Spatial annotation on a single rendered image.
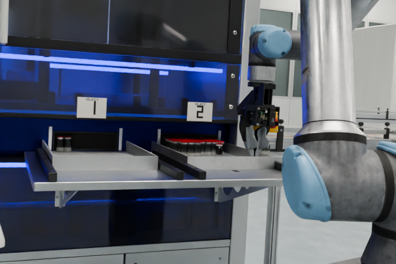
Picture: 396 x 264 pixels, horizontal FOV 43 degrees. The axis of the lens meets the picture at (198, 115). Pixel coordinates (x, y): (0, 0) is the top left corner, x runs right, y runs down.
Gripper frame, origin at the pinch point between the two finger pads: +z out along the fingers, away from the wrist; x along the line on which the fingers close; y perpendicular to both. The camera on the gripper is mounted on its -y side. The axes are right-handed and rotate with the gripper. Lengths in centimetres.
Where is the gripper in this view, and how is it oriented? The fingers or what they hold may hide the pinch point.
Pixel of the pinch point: (252, 154)
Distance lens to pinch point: 142.2
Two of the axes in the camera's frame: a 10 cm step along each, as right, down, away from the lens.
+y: 3.6, 0.7, -9.3
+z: -0.6, 10.0, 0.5
